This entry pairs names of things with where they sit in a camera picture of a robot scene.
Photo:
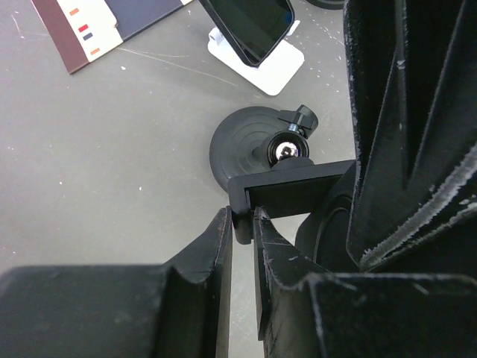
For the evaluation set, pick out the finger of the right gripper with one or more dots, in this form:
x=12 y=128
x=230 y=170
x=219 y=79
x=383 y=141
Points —
x=439 y=186
x=380 y=112

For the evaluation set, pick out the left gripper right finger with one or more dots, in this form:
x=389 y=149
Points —
x=305 y=311

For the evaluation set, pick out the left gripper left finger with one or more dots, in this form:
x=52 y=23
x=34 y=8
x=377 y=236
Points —
x=180 y=308

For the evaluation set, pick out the black round phone stand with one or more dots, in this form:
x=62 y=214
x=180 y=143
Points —
x=328 y=4

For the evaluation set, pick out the white folding phone stand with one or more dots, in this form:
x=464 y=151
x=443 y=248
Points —
x=271 y=75

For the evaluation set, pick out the black phone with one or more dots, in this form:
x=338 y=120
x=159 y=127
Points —
x=253 y=28

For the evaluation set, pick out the black camera stand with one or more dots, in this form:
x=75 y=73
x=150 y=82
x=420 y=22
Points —
x=260 y=157

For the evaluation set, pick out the patterned orange placemat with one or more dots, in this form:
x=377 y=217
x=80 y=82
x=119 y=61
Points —
x=83 y=31

